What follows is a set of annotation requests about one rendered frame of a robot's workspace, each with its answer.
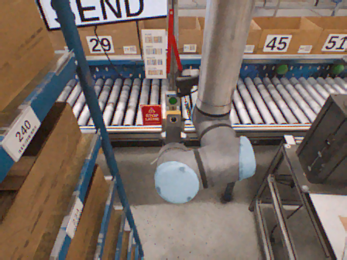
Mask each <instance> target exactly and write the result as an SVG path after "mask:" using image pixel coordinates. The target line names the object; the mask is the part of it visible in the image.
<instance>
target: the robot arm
mask: <svg viewBox="0 0 347 260"><path fill-rule="evenodd" d="M255 6H256V0H207V8H206V14H205V25H204V36H203V46H202V53H201V69H200V74H199V85H198V98H197V100H196V102H195V104H194V106H193V108H192V109H191V120H192V122H193V126H194V127H195V131H196V133H197V134H198V140H199V142H200V144H201V148H199V149H194V150H191V151H188V149H187V148H186V146H185V145H186V144H188V143H189V142H190V137H189V136H188V135H186V134H185V133H183V132H182V128H181V124H182V116H181V115H180V114H168V115H167V116H166V131H165V132H164V133H161V134H159V136H158V141H159V142H161V143H162V144H163V147H162V148H161V150H160V152H159V155H158V157H157V167H156V171H155V176H154V179H155V187H156V190H157V193H158V194H159V195H160V196H161V197H162V198H163V199H164V200H165V201H168V202H170V203H172V204H184V203H186V202H188V201H190V200H191V199H193V197H195V195H196V194H197V192H198V191H199V190H204V189H206V188H211V187H213V186H220V185H222V184H224V183H231V182H233V181H238V180H239V181H241V180H242V179H245V178H247V177H250V176H253V174H254V173H255V171H256V161H255V157H254V152H253V149H252V145H251V144H250V142H249V140H248V138H246V137H245V136H240V138H238V137H237V134H236V133H235V131H234V128H233V127H232V125H231V124H230V121H229V118H230V113H231V110H232V99H233V97H234V94H235V88H236V83H237V80H238V78H239V71H240V66H241V64H242V58H243V55H244V50H245V48H246V41H247V39H248V34H249V30H250V25H251V22H252V17H253V13H254V8H255Z"/></svg>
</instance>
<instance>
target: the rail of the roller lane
mask: <svg viewBox="0 0 347 260"><path fill-rule="evenodd" d="M311 125H312V124H309V125H232V127H233V128H234V131H235V133H236V134H237V137H238V138H240V136H245V137H246V138H248V140H258V139H282V138H283V136H284V135H292V136H293V137H296V138H303V137H304V136H305V135H306V133H307V131H308V129H309V128H310V126H311ZM106 128H107V131H108V137H109V139H110V141H111V142H115V141H158V136H159V134H161V126H106ZM88 129H95V128H94V127H80V130H88ZM184 133H185V134H186V135H188V136H189V137H190V140H198V134H197V133H196V131H195V127H194V126H193V125H185V126H184Z"/></svg>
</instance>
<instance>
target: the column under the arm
mask: <svg viewBox="0 0 347 260"><path fill-rule="evenodd" d="M283 149H284V150H285V153H286V155H287V159H288V161H289V162H290V165H291V169H292V170H293V172H294V176H295V177H296V181H297V185H298V186H299V187H300V191H301V192H302V193H315V194H324V195H341V196H347V94H334V93H332V94H329V96H328V97H327V100H326V101H325V103H324V104H323V105H322V108H321V110H320V111H319V112H318V114H317V116H316V118H315V119H314V121H313V122H312V125H311V126H310V128H309V129H308V131H307V133H306V135H305V136H304V138H303V139H302V141H301V143H300V145H299V144H283Z"/></svg>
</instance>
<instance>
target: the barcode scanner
mask: <svg viewBox="0 0 347 260"><path fill-rule="evenodd" d="M199 74H200V70H191V69H189V70H179V71H178V72H176V73H175V85H176V87H177V88H179V89H180V94H178V97H179V98H183V97H185V96H188V95H191V89H194V87H195V86H198V85H199Z"/></svg>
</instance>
